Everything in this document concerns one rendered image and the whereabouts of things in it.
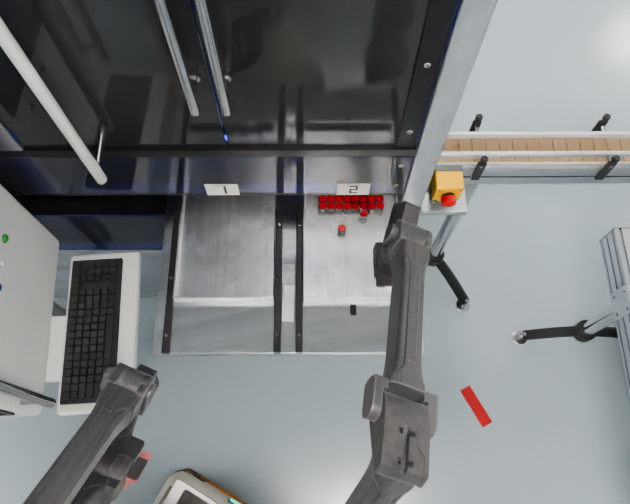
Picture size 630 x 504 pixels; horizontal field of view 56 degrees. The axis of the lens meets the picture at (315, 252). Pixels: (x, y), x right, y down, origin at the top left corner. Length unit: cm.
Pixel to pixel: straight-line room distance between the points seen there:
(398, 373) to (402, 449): 12
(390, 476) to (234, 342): 78
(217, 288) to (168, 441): 99
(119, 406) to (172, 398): 145
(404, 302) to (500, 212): 178
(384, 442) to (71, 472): 44
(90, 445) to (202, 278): 75
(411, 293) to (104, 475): 63
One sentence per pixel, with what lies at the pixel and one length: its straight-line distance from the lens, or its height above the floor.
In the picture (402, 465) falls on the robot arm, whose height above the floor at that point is 151.
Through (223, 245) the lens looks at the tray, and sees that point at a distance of 165.
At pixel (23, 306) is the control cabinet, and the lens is 164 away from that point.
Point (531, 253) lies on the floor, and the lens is 274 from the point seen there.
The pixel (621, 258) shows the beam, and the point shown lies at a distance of 222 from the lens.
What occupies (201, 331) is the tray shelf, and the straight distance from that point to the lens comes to 159.
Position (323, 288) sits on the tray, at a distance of 159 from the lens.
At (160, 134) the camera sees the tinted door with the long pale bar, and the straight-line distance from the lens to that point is 139.
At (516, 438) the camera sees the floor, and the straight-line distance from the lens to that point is 252.
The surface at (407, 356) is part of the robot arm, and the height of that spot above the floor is 145.
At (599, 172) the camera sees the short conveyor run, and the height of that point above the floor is 92.
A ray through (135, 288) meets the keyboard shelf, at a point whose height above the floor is 80.
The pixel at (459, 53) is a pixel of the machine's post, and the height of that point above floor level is 153.
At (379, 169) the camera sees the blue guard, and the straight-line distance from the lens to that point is 148.
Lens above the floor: 239
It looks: 68 degrees down
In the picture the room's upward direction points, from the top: straight up
